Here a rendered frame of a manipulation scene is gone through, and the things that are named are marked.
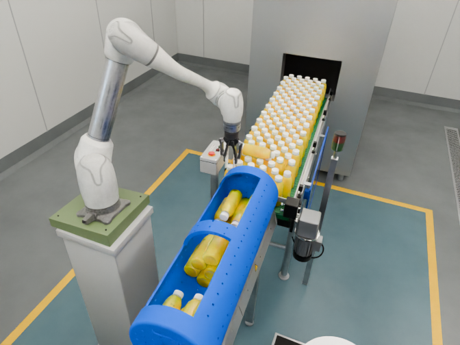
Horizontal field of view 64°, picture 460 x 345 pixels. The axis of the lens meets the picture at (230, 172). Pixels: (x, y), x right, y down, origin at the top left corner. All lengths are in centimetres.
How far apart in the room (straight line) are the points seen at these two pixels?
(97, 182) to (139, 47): 58
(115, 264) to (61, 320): 108
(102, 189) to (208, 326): 78
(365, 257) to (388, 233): 38
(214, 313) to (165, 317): 16
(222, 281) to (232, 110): 84
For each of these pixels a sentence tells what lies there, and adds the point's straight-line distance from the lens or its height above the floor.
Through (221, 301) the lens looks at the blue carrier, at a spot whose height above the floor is 118.
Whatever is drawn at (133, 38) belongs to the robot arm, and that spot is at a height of 180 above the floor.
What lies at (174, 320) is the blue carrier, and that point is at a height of 123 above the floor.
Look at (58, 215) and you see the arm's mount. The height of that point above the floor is 105.
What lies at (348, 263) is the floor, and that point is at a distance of 308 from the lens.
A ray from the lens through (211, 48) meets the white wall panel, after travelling 639.
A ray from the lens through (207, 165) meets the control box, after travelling 203.
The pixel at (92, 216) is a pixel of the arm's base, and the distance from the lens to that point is 174.
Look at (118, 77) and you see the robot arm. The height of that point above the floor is 160.
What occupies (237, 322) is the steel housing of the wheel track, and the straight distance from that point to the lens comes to 159.
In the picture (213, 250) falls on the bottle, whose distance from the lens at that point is 141.
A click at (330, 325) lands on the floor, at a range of 270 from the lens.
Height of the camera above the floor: 222
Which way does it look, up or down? 36 degrees down
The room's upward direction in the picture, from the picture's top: 2 degrees clockwise
